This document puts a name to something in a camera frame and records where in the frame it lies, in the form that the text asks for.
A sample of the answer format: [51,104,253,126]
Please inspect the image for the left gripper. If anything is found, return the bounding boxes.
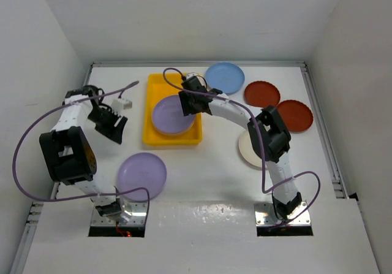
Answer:
[88,107,127,144]

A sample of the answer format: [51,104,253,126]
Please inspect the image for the purple plate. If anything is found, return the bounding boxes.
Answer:
[116,153,167,199]
[152,95,195,125]

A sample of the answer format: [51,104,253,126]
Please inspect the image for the blue plate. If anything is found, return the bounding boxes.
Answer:
[205,63,245,94]

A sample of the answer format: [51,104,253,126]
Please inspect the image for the cream white plate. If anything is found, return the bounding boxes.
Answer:
[238,131,262,169]

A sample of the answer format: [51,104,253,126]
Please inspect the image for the red-brown plate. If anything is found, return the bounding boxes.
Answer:
[277,100,314,132]
[244,81,281,108]

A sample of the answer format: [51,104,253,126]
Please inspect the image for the pink plate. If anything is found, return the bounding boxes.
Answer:
[153,124,193,137]

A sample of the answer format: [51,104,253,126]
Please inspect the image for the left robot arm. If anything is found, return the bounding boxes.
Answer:
[39,85,132,223]

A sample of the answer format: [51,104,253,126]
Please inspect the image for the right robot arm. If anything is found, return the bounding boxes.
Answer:
[178,75,302,221]

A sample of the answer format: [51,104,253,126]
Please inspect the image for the yellow plastic bin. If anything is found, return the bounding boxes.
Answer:
[142,73,203,147]

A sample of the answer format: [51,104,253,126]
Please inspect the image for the white front cover board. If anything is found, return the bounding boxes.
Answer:
[24,200,378,273]

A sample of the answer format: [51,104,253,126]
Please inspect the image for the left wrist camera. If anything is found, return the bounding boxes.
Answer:
[111,97,132,113]

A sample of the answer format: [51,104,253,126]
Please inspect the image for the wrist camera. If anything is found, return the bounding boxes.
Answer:
[111,97,132,113]
[183,72,198,83]

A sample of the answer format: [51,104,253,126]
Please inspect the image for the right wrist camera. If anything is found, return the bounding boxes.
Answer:
[183,72,198,83]

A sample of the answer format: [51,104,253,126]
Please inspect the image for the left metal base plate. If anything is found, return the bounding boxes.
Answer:
[90,201,147,227]

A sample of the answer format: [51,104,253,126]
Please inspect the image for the metal base plate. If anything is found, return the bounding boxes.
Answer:
[254,201,311,227]
[90,201,147,227]

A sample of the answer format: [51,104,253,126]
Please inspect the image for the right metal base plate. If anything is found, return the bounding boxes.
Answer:
[254,201,311,227]

